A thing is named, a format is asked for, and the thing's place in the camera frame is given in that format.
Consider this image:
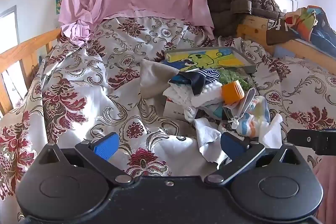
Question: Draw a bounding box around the white quilted cloth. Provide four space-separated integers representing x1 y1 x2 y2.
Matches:
163 81 223 109

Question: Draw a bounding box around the pastel striped cloth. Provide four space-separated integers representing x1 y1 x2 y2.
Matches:
223 88 271 138

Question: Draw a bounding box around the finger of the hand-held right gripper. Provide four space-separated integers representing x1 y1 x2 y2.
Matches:
287 129 318 148

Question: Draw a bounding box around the floral bedspread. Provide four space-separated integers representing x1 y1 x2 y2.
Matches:
0 17 336 222

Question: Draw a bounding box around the window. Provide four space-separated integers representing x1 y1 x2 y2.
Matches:
0 5 20 115

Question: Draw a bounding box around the pink fluffy garment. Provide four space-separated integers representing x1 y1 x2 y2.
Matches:
314 154 336 224

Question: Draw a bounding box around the orange wooden bed rail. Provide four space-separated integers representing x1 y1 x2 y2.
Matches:
0 27 62 119

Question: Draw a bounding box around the dark navy cloth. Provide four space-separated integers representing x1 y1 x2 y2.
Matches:
168 72 208 95

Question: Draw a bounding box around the yellow cartoon towel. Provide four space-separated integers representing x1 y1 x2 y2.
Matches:
166 49 248 73

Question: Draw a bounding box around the colourful patchwork blanket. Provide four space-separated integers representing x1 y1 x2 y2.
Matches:
285 5 336 43

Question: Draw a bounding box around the white carton box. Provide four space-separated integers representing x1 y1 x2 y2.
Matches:
163 97 196 123

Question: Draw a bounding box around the orange cup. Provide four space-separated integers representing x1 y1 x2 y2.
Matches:
221 80 245 104

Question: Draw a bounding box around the blue denim garment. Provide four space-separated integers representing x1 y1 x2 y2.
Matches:
310 7 336 50

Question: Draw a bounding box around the beige grey cloth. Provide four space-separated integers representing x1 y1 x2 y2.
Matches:
140 59 180 99

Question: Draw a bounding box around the pale wooden bed frame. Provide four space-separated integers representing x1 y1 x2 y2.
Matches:
236 14 336 75

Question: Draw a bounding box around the brown printed cloth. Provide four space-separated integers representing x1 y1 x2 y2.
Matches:
266 18 300 46

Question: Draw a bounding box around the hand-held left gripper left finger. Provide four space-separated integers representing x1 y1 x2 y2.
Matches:
37 132 133 185

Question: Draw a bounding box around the navy striped sock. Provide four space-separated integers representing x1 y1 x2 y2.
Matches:
197 68 221 83

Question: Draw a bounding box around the grey tray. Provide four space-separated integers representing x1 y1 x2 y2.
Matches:
164 46 256 75

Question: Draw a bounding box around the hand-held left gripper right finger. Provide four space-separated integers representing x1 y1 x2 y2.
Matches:
204 132 303 185

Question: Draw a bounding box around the white tissue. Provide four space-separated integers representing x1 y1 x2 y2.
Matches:
259 113 283 148
194 118 230 164

